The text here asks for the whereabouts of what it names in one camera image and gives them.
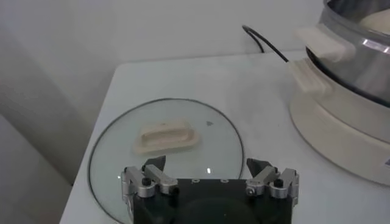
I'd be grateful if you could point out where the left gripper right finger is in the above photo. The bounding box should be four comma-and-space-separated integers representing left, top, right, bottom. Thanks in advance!
245, 157, 300, 207

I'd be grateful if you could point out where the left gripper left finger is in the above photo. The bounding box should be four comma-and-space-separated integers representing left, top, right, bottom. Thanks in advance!
121, 155, 180, 204

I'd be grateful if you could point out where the glass lid with cream handle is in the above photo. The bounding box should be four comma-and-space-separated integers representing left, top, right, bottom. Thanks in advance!
87, 97, 246, 224

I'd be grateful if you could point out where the white steamed baozi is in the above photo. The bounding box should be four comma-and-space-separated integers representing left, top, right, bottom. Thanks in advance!
358, 9, 390, 36

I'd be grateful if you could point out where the cream electric cooker base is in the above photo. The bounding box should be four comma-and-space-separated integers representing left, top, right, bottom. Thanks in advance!
288, 57, 390, 186

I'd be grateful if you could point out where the black cooker power cord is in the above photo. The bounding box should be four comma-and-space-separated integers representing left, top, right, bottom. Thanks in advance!
242, 24, 289, 63

